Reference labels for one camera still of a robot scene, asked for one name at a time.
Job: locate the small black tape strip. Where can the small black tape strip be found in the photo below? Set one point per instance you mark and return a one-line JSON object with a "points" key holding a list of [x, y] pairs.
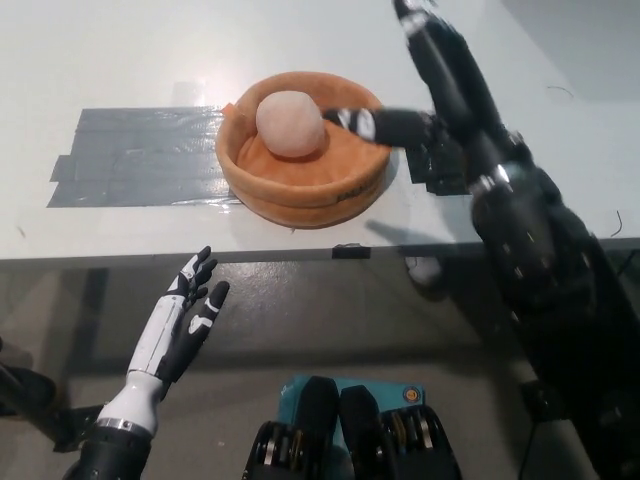
{"points": [[350, 252]]}

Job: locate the white shoe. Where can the white shoe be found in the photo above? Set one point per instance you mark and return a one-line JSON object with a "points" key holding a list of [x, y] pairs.
{"points": [[425, 271]]}

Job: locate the grey duct tape patch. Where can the grey duct tape patch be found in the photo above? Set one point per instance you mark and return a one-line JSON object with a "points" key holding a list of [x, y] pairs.
{"points": [[140, 155]]}

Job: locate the dark metal table leg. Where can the dark metal table leg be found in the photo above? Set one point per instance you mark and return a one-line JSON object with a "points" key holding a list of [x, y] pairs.
{"points": [[94, 310]]}

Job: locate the white and black robot left hand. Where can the white and black robot left hand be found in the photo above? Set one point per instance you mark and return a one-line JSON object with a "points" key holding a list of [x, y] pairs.
{"points": [[150, 350]]}

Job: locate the orange soft round basket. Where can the orange soft round basket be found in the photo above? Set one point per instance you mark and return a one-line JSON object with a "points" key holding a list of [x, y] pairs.
{"points": [[300, 185]]}

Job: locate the peach plush dumpling toy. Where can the peach plush dumpling toy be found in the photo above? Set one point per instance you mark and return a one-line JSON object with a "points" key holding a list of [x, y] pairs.
{"points": [[290, 125]]}

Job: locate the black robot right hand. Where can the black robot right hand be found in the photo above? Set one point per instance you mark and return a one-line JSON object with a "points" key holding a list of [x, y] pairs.
{"points": [[455, 90]]}

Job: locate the black tape patch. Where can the black tape patch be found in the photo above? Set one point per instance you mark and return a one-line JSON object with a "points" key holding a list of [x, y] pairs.
{"points": [[440, 180]]}

